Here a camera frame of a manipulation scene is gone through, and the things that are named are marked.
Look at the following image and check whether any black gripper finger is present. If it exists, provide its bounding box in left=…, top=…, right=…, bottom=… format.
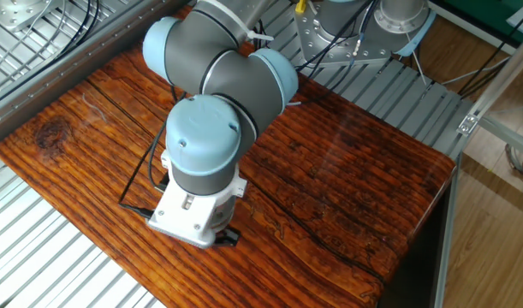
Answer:
left=212, top=226, right=242, bottom=248

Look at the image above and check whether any wood grain print mat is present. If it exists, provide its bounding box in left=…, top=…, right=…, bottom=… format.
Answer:
left=0, top=4, right=457, bottom=308

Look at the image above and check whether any silver perforated mounting plate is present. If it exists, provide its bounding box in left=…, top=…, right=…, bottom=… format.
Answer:
left=0, top=0, right=62, bottom=33

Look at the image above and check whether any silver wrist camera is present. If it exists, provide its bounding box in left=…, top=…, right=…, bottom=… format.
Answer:
left=147, top=213, right=217, bottom=250

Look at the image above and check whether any white plastic wrist mount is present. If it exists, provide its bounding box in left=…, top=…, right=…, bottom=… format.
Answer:
left=147, top=149, right=248, bottom=249

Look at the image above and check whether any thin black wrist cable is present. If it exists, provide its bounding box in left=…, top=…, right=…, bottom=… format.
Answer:
left=146, top=121, right=171, bottom=193

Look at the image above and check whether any black cable with white label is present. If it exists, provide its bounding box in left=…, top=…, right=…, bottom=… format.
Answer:
left=252, top=0, right=382, bottom=104

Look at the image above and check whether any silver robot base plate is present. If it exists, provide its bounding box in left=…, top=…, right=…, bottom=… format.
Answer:
left=294, top=3, right=395, bottom=68

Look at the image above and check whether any grey table frame leg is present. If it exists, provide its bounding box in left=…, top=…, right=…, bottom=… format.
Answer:
left=430, top=156, right=462, bottom=308

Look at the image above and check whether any grey cable with metal connector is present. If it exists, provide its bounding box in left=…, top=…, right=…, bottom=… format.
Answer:
left=348, top=0, right=380, bottom=69

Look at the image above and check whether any grey aluminium side rail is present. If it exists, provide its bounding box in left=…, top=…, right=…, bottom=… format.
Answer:
left=0, top=0, right=193, bottom=151

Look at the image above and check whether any silver corner bracket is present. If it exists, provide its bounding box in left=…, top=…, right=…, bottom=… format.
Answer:
left=456, top=111, right=480, bottom=138

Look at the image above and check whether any thin white cable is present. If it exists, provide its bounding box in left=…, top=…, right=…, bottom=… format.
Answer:
left=0, top=0, right=69, bottom=82

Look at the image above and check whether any white floor cable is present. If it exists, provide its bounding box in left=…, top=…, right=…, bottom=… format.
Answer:
left=440, top=55, right=513, bottom=86

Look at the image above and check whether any aluminium frame beam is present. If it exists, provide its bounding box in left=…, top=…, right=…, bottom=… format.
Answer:
left=477, top=115, right=523, bottom=160

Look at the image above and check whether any grey cable bundle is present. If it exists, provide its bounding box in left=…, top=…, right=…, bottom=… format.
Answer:
left=503, top=136, right=523, bottom=193

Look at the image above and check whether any black floor cable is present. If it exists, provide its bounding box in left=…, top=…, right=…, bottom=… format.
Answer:
left=453, top=8, right=523, bottom=102

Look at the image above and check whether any aluminium frame post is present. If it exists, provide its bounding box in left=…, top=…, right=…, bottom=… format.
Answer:
left=457, top=25, right=523, bottom=138

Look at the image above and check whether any green board with white frame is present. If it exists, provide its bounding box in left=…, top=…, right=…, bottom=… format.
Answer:
left=427, top=0, right=523, bottom=44

